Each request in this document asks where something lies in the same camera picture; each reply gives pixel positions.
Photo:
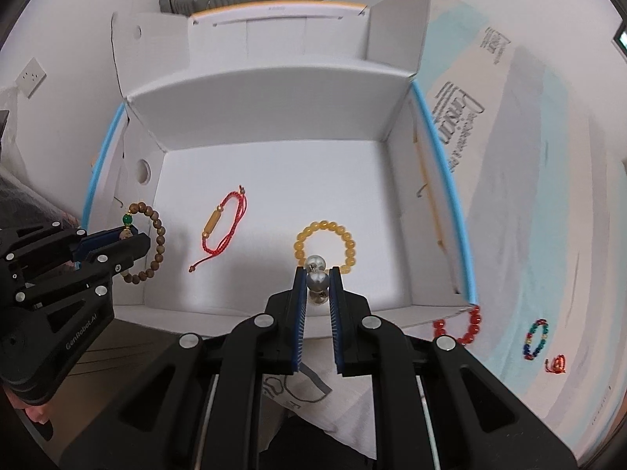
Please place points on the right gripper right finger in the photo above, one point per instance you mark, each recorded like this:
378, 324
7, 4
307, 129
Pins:
366, 345

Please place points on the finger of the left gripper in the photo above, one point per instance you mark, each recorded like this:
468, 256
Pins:
106, 247
101, 274

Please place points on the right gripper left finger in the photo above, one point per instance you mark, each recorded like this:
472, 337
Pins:
267, 343

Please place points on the left hand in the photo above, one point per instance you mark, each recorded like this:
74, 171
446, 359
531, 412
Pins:
39, 415

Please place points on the white cardboard shoe box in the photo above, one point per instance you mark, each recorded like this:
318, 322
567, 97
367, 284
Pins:
267, 132

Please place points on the white wall socket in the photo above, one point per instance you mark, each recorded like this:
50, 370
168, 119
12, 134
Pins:
30, 78

